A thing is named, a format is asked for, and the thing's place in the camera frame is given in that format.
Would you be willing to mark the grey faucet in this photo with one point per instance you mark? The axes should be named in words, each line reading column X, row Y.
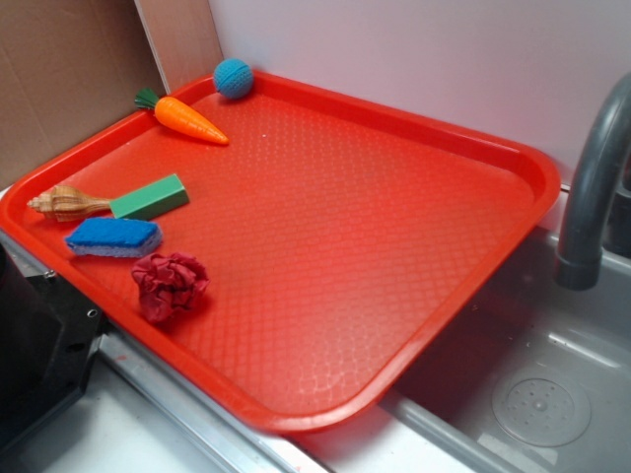
column 597, row 212

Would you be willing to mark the blue textured ball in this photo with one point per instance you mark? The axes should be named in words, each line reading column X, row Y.
column 233, row 78

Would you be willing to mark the crumpled red cloth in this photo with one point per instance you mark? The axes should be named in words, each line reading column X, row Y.
column 168, row 284

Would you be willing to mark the light wooden board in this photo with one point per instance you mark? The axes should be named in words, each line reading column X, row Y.
column 183, row 39

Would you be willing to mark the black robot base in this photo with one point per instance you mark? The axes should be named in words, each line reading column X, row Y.
column 49, row 335

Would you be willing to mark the tan seashell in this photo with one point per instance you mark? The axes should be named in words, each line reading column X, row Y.
column 64, row 203

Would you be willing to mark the brown cardboard panel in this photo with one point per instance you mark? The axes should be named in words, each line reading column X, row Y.
column 69, row 69

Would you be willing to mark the orange toy carrot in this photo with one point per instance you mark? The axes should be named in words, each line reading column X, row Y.
column 180, row 117

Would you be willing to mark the blue sponge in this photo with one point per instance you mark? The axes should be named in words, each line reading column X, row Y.
column 111, row 237

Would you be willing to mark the grey plastic sink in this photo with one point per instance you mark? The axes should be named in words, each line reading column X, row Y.
column 529, row 377

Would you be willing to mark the red plastic tray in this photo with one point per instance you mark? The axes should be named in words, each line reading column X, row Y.
column 340, row 237

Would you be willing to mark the green rectangular block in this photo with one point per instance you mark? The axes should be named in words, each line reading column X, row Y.
column 151, row 201

